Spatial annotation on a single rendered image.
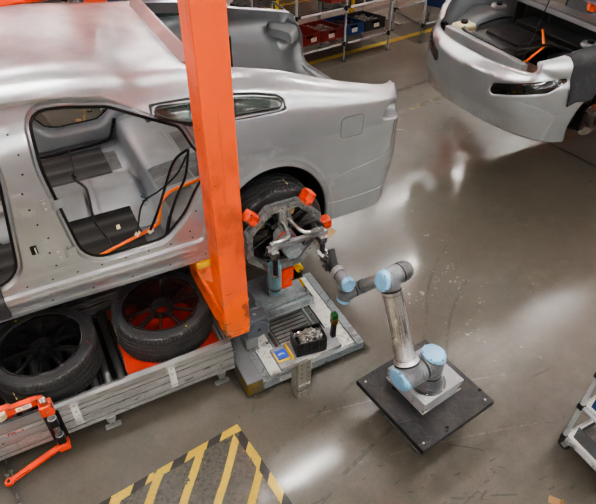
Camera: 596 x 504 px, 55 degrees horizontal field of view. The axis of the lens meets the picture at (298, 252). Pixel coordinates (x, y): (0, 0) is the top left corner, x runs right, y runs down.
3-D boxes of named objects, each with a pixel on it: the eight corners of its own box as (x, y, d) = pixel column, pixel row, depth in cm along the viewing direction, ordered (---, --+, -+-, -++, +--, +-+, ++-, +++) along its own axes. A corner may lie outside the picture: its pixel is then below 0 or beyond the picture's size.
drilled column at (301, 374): (304, 382, 397) (304, 343, 369) (310, 393, 390) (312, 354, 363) (291, 388, 393) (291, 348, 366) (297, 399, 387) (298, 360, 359)
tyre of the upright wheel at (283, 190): (322, 194, 419) (261, 155, 372) (339, 211, 403) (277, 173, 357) (267, 261, 434) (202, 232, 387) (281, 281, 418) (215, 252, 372)
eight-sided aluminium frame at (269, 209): (315, 251, 414) (317, 189, 378) (319, 256, 409) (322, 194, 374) (245, 275, 395) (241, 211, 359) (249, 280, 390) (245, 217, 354)
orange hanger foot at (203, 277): (212, 266, 409) (207, 229, 387) (241, 314, 374) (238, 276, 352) (190, 274, 403) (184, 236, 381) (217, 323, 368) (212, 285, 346)
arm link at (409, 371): (431, 384, 330) (407, 264, 308) (408, 398, 323) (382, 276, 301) (413, 375, 343) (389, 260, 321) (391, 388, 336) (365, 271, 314)
